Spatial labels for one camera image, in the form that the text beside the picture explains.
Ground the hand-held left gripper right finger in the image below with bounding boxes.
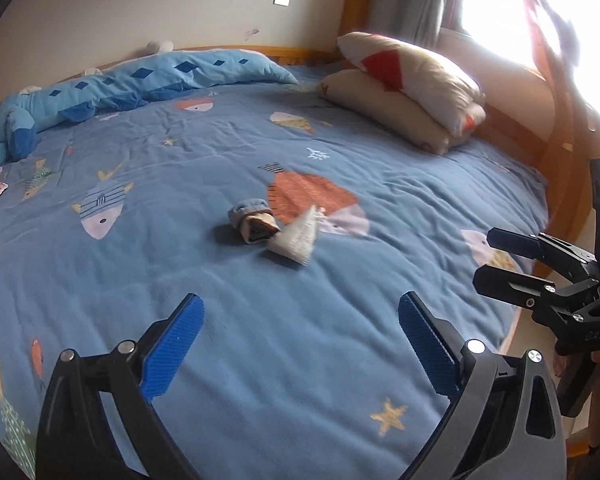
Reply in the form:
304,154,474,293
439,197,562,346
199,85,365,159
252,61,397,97
397,291,567,480

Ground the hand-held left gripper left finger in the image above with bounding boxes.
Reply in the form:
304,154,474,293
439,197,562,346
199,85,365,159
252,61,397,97
35,294,204,480

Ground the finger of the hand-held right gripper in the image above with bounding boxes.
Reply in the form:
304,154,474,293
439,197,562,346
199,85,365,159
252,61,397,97
472,262,600,313
487,227,600,281

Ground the blue fish print blanket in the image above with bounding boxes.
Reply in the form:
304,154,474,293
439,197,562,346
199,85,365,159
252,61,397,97
0,62,551,480

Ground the white folded cloth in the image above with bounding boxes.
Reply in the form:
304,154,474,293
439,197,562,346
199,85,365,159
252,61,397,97
267,204,322,266

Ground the plain beige pillow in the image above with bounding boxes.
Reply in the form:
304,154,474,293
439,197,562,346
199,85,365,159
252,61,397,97
320,69,453,156

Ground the beige pillow with red print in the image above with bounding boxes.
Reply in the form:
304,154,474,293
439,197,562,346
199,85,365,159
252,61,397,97
337,31,486,136

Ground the bright window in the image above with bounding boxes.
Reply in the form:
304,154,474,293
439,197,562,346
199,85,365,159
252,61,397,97
450,0,600,126

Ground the grey curtain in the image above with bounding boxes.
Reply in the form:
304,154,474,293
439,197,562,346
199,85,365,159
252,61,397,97
367,0,461,51

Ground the long blue plush toy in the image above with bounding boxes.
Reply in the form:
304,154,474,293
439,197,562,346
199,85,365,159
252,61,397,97
0,50,300,173

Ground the wooden bed frame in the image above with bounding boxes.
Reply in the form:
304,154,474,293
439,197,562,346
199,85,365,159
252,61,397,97
0,0,600,461

